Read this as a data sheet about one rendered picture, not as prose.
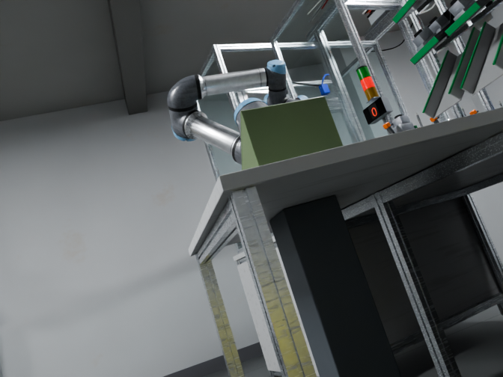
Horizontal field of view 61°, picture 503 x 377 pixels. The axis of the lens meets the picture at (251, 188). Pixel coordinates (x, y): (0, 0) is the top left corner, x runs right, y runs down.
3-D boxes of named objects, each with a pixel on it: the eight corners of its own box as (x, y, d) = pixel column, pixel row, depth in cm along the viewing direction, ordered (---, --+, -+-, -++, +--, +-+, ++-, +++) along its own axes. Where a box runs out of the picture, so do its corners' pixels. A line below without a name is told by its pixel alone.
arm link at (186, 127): (257, 147, 137) (161, 103, 170) (259, 185, 146) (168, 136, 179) (282, 134, 143) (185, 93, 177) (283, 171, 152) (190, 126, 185)
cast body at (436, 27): (445, 35, 138) (430, 19, 138) (437, 43, 142) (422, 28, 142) (459, 23, 141) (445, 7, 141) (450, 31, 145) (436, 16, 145)
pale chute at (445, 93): (462, 99, 125) (448, 92, 125) (433, 119, 138) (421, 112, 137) (485, 34, 135) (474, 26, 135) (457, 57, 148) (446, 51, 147)
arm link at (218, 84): (162, 72, 167) (281, 56, 175) (166, 99, 174) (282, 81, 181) (163, 83, 158) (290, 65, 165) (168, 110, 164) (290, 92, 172)
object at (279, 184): (223, 191, 73) (218, 175, 74) (190, 256, 158) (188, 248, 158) (533, 112, 92) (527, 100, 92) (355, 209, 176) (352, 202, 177)
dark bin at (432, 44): (439, 41, 130) (422, 24, 131) (414, 65, 143) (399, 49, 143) (486, 1, 140) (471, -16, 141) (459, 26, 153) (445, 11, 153)
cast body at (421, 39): (428, 50, 136) (413, 34, 136) (421, 57, 140) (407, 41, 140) (446, 35, 137) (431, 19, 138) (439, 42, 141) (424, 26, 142)
